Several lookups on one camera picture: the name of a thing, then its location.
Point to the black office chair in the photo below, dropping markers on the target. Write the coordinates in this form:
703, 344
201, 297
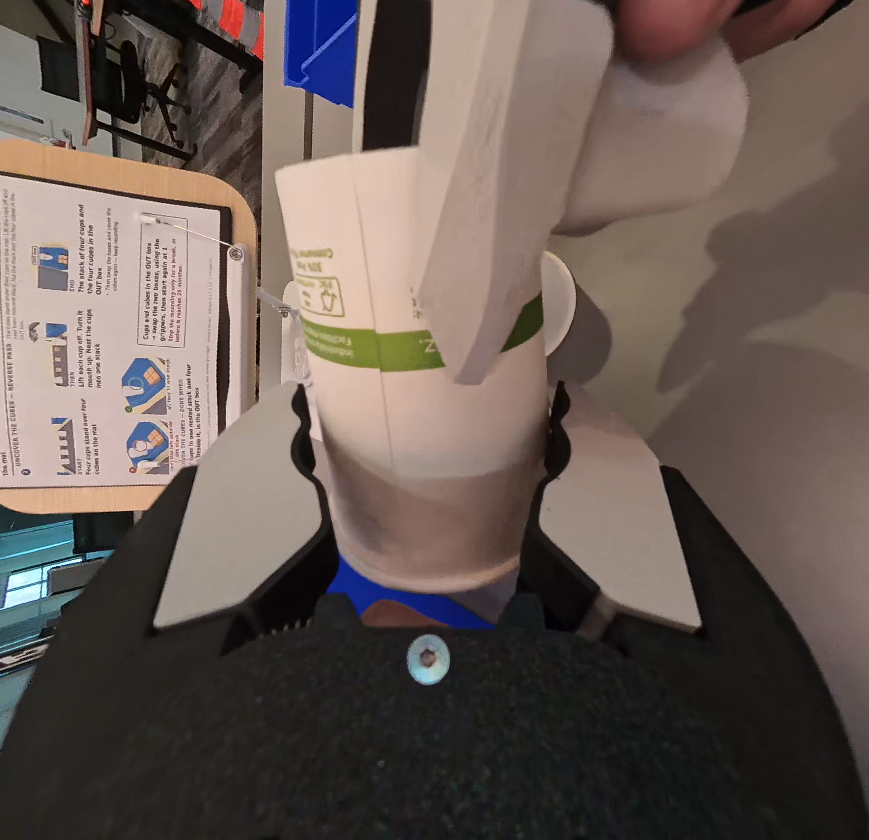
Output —
132, 79

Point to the wooden document board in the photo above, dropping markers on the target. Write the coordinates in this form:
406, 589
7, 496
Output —
136, 158

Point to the person's right hand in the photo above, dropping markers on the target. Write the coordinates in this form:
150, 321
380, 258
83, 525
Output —
672, 12

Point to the blue plastic bin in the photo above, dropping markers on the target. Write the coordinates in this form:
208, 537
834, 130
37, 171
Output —
353, 585
319, 32

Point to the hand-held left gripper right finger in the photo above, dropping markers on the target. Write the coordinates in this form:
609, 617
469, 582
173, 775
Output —
611, 534

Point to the black clipboard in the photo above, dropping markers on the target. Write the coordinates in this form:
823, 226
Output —
227, 324

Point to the printed instruction sheet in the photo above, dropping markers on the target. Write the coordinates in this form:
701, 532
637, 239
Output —
102, 310

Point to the brown desk with black legs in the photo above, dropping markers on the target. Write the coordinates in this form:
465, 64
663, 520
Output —
92, 59

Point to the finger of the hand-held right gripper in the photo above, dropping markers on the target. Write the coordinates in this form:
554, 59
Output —
502, 175

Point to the white paper cup green band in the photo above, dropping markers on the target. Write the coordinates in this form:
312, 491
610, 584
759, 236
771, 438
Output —
421, 439

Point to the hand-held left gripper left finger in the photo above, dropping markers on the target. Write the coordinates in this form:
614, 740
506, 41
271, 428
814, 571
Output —
237, 514

